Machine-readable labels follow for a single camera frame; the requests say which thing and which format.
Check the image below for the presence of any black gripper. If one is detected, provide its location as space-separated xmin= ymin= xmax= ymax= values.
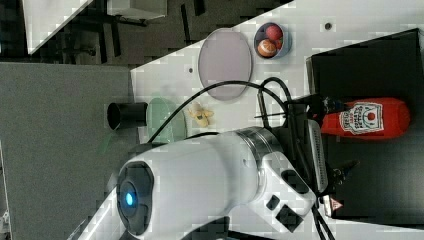
xmin=273 ymin=94 xmax=344 ymax=197

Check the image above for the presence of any red plush ketchup bottle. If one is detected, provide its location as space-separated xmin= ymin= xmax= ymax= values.
xmin=321 ymin=97 xmax=411 ymax=140

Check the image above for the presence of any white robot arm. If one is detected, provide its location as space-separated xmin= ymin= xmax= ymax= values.
xmin=116 ymin=98 xmax=335 ymax=240

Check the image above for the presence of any orange fruit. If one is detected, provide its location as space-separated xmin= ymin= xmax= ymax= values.
xmin=257 ymin=39 xmax=277 ymax=57

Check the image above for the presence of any yellow banana toy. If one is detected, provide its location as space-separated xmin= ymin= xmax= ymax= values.
xmin=188 ymin=102 xmax=214 ymax=127

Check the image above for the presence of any red apple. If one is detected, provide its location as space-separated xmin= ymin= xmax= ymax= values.
xmin=265 ymin=24 xmax=283 ymax=41

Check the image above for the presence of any grey oval plate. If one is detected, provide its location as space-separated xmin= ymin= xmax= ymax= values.
xmin=198 ymin=28 xmax=252 ymax=88

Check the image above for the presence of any blue bowl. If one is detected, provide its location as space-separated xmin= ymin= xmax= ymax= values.
xmin=253 ymin=22 xmax=292 ymax=59

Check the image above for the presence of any green perforated basket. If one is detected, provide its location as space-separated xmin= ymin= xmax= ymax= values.
xmin=146 ymin=96 xmax=188 ymax=144

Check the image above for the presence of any grey camera on wrist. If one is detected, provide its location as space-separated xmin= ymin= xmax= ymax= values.
xmin=307 ymin=120 xmax=328 ymax=193

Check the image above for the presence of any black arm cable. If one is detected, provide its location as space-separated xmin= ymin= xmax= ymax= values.
xmin=146 ymin=77 xmax=294 ymax=144

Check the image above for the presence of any black cylinder post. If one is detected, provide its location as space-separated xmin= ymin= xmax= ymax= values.
xmin=107 ymin=102 xmax=148 ymax=130

